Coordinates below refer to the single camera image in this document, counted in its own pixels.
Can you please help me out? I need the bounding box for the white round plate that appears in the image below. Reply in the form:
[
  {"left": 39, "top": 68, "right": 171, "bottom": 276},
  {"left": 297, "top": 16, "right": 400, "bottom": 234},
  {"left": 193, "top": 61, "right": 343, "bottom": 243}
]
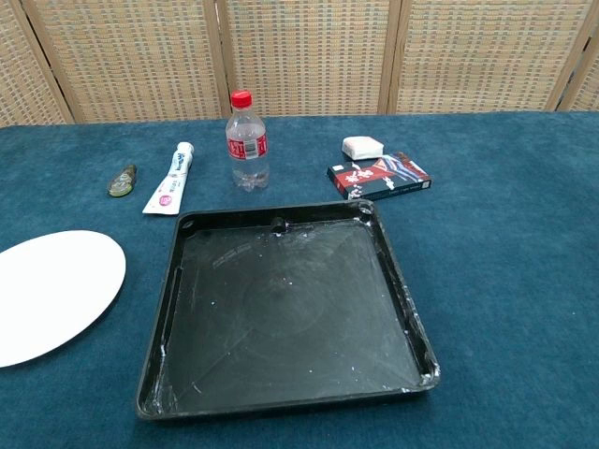
[{"left": 0, "top": 229, "right": 128, "bottom": 369}]

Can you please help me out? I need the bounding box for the black square plastic tray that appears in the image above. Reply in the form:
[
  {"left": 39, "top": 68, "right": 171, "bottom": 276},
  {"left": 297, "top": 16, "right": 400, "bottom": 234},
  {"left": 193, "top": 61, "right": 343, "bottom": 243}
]
[{"left": 132, "top": 198, "right": 442, "bottom": 425}]

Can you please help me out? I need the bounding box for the dark printed card box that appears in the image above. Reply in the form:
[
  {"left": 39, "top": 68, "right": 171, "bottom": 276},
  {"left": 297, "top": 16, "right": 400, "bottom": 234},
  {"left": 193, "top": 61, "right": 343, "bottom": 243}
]
[{"left": 326, "top": 151, "right": 432, "bottom": 202}]

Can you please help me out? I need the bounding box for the clear bottle with red cap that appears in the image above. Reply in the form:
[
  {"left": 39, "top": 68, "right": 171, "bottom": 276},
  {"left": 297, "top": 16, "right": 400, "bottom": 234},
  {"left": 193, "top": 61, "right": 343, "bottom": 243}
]
[{"left": 225, "top": 90, "right": 271, "bottom": 191}]

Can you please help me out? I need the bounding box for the white wrapped tissue pack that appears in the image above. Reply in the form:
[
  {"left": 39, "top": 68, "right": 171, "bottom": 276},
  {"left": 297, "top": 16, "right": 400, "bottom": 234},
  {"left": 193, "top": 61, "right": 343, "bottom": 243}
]
[{"left": 341, "top": 136, "right": 386, "bottom": 160}]

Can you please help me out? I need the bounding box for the white toothpaste tube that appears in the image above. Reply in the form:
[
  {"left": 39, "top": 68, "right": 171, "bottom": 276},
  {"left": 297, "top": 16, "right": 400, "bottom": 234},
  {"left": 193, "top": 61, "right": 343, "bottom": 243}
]
[{"left": 141, "top": 141, "right": 196, "bottom": 216}]

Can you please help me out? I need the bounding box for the woven rattan folding screen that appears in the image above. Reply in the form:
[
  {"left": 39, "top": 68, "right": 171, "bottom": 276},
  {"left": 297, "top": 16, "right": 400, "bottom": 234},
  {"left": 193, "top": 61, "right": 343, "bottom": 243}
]
[{"left": 0, "top": 0, "right": 599, "bottom": 125}]

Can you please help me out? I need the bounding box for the small green glass bottle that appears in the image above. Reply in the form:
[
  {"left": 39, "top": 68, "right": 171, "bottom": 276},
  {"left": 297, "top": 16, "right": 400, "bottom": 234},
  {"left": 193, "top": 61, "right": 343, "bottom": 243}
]
[{"left": 107, "top": 164, "right": 139, "bottom": 198}]

